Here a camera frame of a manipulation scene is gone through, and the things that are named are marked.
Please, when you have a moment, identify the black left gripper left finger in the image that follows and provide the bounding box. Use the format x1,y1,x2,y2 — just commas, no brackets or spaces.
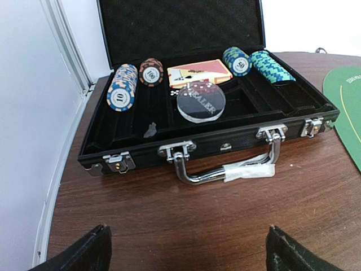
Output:
32,225,112,271

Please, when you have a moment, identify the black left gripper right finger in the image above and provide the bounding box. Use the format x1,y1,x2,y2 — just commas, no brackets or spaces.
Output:
266,225,340,271

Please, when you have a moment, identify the blue beige 10 chip row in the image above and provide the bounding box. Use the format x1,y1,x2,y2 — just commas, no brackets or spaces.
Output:
107,64,138,112

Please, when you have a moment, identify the clear acrylic dealer button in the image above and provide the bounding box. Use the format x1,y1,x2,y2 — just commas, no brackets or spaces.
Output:
177,80,226,124

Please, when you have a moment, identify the green round poker mat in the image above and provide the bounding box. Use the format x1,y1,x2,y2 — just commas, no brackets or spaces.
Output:
323,67,360,169

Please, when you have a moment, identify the teal blue chip row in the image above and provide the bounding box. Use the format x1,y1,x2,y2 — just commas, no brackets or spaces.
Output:
250,51,296,86

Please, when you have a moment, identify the black orange 100 chip row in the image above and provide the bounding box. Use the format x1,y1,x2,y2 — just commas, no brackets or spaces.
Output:
139,58,164,87

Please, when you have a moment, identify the boxed red card deck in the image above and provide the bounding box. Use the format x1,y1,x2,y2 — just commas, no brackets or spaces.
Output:
167,59,233,89

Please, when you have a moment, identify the blue green 50 chip row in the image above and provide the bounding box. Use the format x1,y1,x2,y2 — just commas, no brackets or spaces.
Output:
222,46,253,77

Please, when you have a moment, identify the black poker chip case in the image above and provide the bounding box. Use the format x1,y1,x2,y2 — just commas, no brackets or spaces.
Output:
78,1,340,174

